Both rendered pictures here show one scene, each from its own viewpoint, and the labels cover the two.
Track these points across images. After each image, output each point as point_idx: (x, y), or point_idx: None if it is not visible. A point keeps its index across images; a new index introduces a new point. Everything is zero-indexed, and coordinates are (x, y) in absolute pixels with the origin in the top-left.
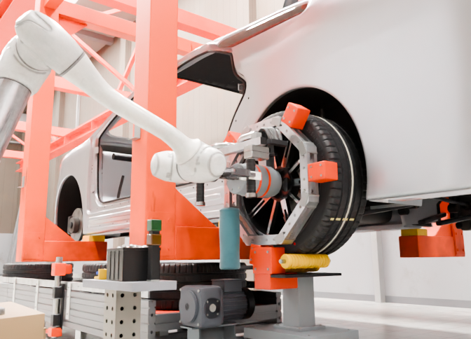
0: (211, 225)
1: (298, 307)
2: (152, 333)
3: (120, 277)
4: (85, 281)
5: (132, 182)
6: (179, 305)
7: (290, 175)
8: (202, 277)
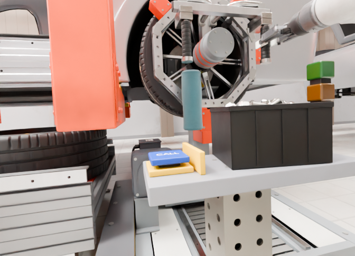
0: None
1: (208, 152)
2: (94, 225)
3: (324, 156)
4: (171, 189)
5: None
6: (139, 177)
7: None
8: (98, 143)
